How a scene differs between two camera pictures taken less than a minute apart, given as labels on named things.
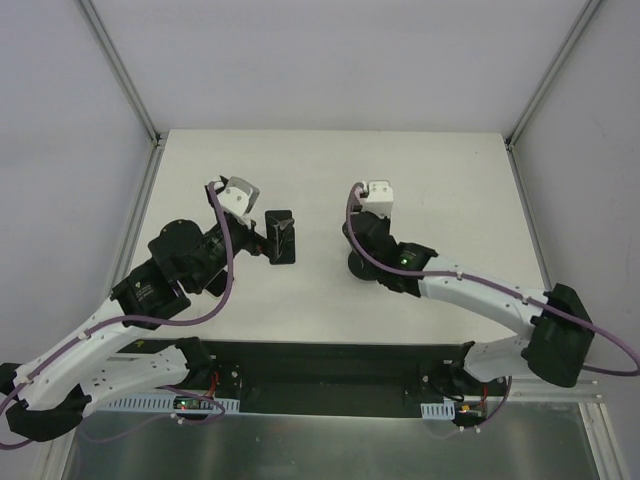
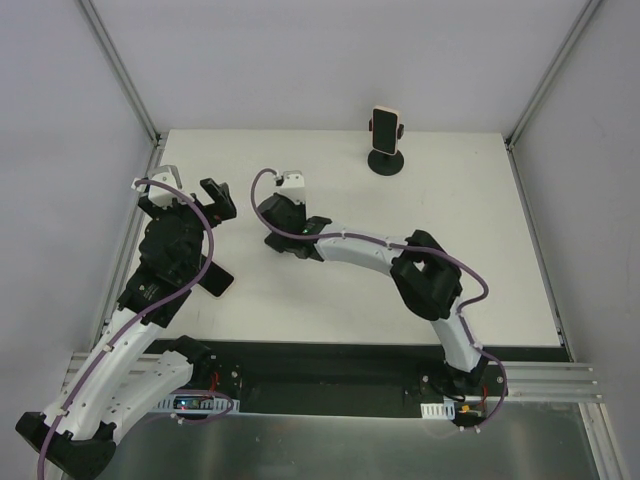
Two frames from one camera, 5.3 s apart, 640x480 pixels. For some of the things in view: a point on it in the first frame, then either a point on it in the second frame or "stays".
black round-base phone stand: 364,268 to 386,164
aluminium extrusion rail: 539,389 stays
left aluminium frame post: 120,69 stays
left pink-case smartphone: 217,285 stays
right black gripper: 361,265 to 282,211
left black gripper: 272,238 to 201,210
